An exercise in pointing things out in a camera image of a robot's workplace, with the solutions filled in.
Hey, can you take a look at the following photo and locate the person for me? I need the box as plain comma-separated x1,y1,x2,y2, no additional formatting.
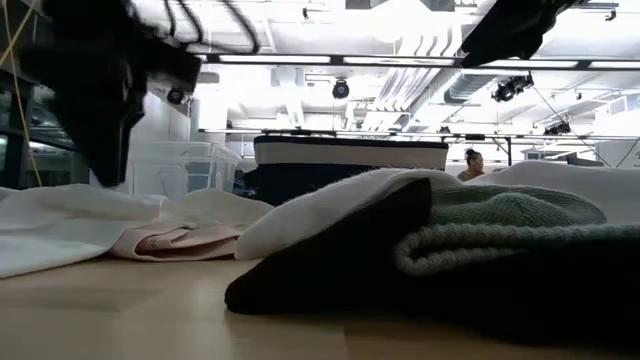
456,147,486,183

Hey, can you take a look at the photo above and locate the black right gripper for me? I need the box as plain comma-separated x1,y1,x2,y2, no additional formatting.
458,0,584,69

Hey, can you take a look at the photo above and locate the ribbed ceiling duct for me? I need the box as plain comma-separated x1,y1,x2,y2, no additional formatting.
443,73,497,105

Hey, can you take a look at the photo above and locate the green knit cloth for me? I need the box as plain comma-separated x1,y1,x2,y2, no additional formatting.
392,183,640,277

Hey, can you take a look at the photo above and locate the salmon pink cloth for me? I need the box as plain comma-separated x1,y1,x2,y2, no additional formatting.
107,221,242,263

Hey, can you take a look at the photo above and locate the black cloth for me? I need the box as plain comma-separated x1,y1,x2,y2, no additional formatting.
223,177,640,346

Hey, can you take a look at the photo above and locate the black ceiling spotlight cluster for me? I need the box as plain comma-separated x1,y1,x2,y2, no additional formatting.
543,121,573,137
491,72,536,104

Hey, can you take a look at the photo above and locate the white cloth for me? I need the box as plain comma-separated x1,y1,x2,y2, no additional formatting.
0,182,275,279
233,159,640,261

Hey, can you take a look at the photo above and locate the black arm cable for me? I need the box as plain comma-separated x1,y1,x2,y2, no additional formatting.
219,0,262,54
164,0,207,45

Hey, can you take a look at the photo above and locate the clear plastic bin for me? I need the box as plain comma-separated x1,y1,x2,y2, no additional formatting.
123,140,245,199

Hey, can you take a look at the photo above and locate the yellow hanging cable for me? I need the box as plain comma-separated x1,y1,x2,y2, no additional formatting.
0,0,44,188

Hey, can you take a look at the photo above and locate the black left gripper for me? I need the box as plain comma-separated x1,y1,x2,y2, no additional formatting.
42,0,202,189

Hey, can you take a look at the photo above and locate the navy white striped fabric basket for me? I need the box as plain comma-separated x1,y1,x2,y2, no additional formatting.
252,134,450,207

